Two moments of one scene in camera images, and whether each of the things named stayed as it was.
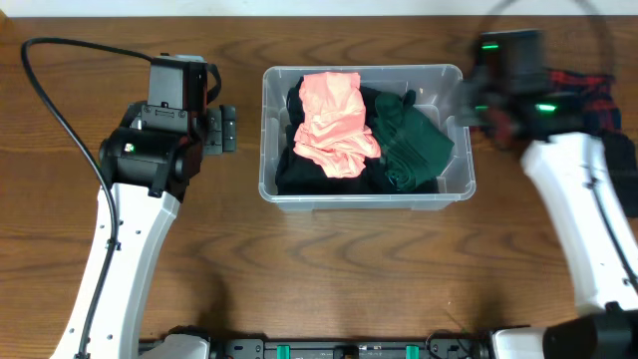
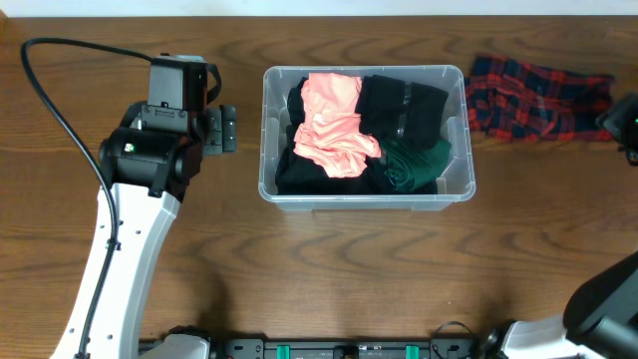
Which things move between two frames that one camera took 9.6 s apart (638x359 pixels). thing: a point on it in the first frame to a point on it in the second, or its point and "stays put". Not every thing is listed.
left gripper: [218, 129] stays put
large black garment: [297, 176] stays put
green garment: [412, 149] stays put
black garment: [623, 161] to [416, 112]
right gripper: [476, 91] to [616, 118]
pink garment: [334, 132] stays put
